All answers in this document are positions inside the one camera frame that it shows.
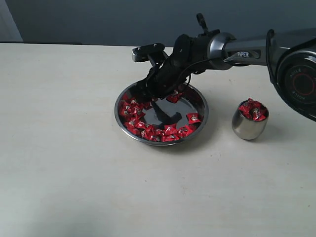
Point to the red snack wrapper packet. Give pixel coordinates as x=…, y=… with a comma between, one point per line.
x=193, y=118

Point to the steel cup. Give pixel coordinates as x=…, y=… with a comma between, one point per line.
x=247, y=129

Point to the wrist camera box grey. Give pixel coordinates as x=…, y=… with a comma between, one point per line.
x=154, y=53

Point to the pile of red candies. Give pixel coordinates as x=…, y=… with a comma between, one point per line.
x=133, y=115

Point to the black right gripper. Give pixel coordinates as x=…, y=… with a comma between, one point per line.
x=189, y=56

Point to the round steel plate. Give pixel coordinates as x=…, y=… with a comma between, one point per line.
x=192, y=101

